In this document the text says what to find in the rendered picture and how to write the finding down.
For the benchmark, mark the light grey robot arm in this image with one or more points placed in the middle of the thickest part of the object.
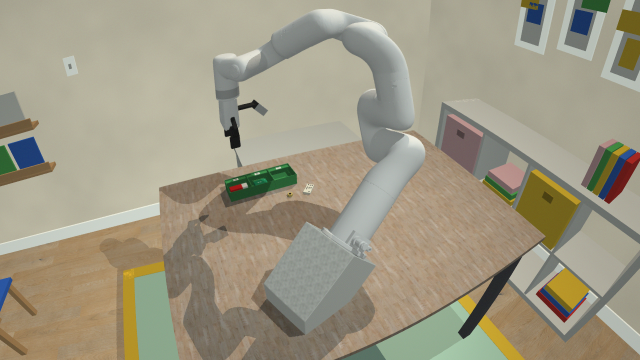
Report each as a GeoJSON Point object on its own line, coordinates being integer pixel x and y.
{"type": "Point", "coordinates": [387, 107]}

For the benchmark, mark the green rack of bins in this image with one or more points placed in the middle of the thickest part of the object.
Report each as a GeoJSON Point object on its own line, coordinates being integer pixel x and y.
{"type": "Point", "coordinates": [277, 177]}

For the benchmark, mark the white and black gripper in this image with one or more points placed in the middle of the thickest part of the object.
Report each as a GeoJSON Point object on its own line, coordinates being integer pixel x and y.
{"type": "Point", "coordinates": [229, 119]}

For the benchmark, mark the white domino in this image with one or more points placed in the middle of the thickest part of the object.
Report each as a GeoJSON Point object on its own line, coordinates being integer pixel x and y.
{"type": "Point", "coordinates": [308, 189]}

